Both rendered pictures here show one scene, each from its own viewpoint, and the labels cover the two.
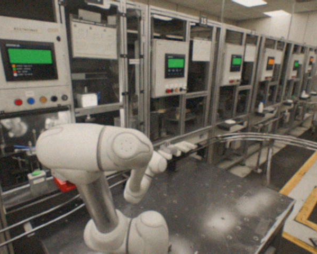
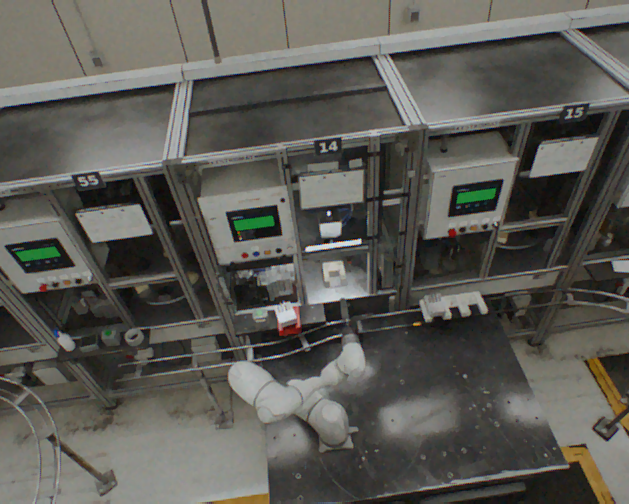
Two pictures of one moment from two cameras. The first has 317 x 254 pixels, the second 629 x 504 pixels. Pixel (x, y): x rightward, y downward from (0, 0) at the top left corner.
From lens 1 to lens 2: 1.66 m
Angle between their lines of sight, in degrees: 45
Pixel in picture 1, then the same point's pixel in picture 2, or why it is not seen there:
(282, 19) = not seen: outside the picture
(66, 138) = (240, 386)
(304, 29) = not seen: outside the picture
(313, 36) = not seen: outside the picture
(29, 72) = (252, 235)
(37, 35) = (260, 202)
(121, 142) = (261, 412)
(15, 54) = (239, 224)
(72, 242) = (282, 377)
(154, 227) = (327, 423)
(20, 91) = (246, 247)
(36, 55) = (259, 222)
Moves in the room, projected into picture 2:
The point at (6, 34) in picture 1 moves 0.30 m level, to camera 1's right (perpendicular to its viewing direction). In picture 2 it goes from (232, 207) to (281, 230)
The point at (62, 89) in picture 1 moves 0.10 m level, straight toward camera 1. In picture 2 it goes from (287, 242) to (282, 255)
